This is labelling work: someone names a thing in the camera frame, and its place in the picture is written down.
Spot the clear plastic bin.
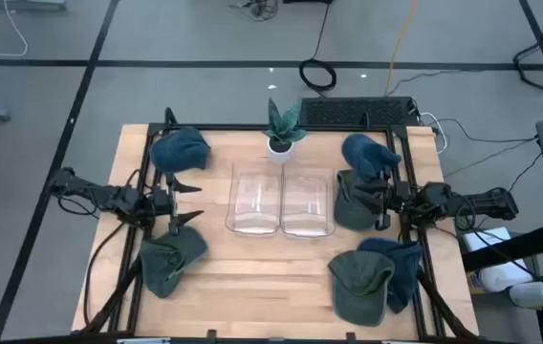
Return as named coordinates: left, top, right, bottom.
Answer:
left=225, top=160, right=283, bottom=237
left=279, top=161, right=337, bottom=239

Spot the green baseball cap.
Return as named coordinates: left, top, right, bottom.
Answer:
left=327, top=249, right=396, bottom=329
left=333, top=169, right=382, bottom=231
left=139, top=225, right=209, bottom=300

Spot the black desk beam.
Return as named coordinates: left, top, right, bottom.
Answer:
left=461, top=222, right=543, bottom=272

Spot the green plant in white pot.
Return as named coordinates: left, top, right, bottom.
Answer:
left=262, top=97, right=309, bottom=164

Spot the blue baseball cap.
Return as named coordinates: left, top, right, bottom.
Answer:
left=341, top=133, right=402, bottom=185
left=357, top=237, right=424, bottom=315
left=149, top=126, right=212, bottom=174

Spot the thin black floor cable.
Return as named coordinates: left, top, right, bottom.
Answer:
left=436, top=117, right=540, bottom=144
left=443, top=151, right=543, bottom=179

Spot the dark arm supply cable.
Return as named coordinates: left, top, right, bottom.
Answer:
left=82, top=220, right=129, bottom=327

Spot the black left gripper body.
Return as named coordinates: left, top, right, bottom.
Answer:
left=149, top=170, right=181, bottom=237

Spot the yellow hanging cable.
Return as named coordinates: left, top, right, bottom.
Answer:
left=383, top=0, right=419, bottom=97

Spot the black hanging coiled cable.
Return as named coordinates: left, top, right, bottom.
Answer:
left=298, top=0, right=338, bottom=93

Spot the white looped cable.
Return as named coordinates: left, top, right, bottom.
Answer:
left=418, top=112, right=449, bottom=155

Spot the black perforated computer case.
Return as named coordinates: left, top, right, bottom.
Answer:
left=298, top=97, right=420, bottom=128

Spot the black aluminium table frame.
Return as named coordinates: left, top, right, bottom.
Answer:
left=71, top=107, right=481, bottom=343

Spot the white box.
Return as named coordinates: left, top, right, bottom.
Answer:
left=464, top=226, right=512, bottom=253

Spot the white paper towel roll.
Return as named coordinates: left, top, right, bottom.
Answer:
left=509, top=281, right=543, bottom=310
left=477, top=264, right=534, bottom=293

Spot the black cable bundle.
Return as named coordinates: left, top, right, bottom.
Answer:
left=229, top=0, right=280, bottom=23

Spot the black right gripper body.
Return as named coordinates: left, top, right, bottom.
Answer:
left=375, top=170, right=414, bottom=231

